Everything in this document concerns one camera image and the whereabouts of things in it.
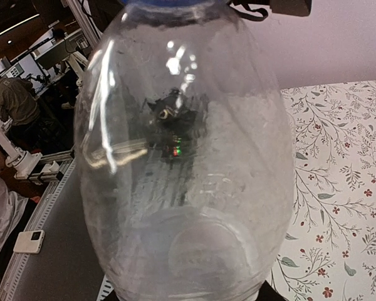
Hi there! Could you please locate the blue label plastic bottle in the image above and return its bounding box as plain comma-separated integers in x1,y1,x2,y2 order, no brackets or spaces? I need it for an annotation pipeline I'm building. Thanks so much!
74,1,295,300

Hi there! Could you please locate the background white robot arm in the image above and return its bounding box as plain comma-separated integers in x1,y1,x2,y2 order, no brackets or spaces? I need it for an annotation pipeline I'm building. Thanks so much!
0,120,43,180

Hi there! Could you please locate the floral patterned table mat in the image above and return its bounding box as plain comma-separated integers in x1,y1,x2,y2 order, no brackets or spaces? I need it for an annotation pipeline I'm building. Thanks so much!
268,80,376,300

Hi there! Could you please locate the person in grey shirt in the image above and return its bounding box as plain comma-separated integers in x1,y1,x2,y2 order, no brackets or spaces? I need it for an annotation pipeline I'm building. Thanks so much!
0,75,41,151

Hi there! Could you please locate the white small device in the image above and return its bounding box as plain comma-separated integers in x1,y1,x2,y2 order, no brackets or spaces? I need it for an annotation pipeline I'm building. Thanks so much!
13,230,45,254

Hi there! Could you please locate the left aluminium corner post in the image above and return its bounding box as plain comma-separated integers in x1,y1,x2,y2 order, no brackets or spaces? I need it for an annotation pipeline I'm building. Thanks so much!
66,0,102,48

